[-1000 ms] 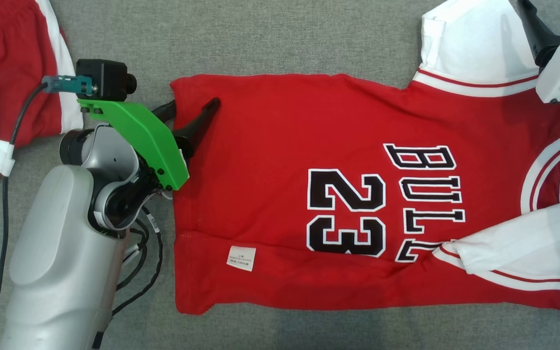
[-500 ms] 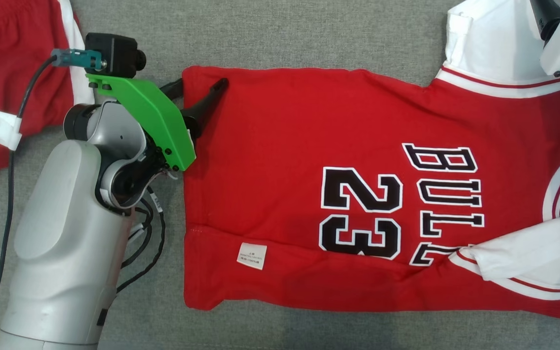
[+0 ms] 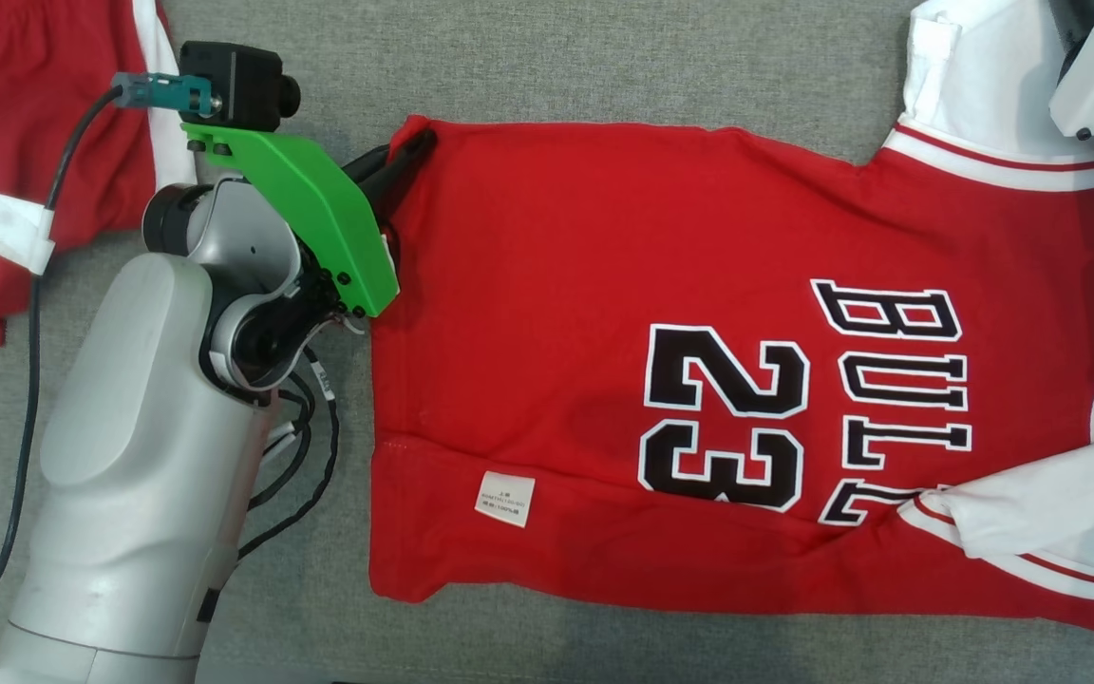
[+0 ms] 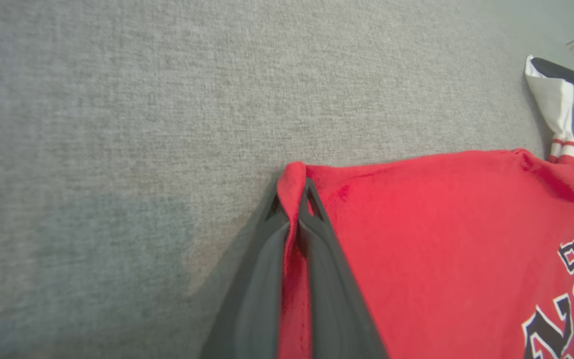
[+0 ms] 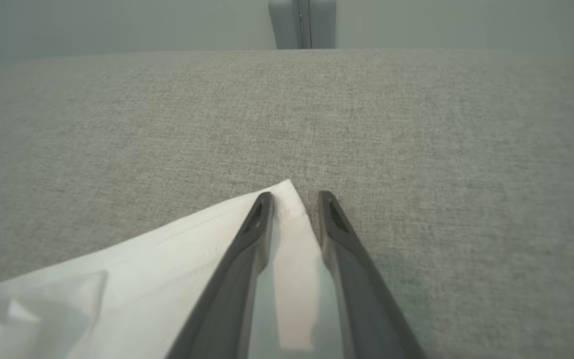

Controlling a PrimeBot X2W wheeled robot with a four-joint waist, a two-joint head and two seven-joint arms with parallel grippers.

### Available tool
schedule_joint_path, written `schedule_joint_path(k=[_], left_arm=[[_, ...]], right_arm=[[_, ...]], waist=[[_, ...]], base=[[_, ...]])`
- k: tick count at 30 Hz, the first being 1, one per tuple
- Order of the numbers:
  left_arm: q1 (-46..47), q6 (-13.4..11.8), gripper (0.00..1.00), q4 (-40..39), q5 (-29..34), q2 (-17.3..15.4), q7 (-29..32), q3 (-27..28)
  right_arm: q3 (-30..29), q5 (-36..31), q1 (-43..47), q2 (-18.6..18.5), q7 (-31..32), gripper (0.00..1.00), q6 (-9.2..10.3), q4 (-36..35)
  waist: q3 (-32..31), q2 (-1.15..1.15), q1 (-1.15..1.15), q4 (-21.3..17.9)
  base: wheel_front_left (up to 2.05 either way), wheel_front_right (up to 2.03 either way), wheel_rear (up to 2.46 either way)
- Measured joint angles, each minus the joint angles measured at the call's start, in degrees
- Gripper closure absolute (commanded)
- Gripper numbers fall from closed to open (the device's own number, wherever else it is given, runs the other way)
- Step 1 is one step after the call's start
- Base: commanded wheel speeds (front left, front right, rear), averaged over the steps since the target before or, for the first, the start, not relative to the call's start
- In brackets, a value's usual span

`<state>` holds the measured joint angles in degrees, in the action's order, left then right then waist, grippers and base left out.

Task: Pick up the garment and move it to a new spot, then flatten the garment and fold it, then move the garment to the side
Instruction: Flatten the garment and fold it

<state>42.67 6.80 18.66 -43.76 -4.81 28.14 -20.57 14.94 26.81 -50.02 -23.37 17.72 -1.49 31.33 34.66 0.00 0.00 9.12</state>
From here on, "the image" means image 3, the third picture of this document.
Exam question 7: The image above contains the red white Bulls jersey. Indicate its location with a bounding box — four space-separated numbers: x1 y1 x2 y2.
368 0 1094 639

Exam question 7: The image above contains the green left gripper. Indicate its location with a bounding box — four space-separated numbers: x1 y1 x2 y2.
179 122 439 320

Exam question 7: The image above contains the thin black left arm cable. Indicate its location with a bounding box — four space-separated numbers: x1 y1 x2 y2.
236 344 342 563

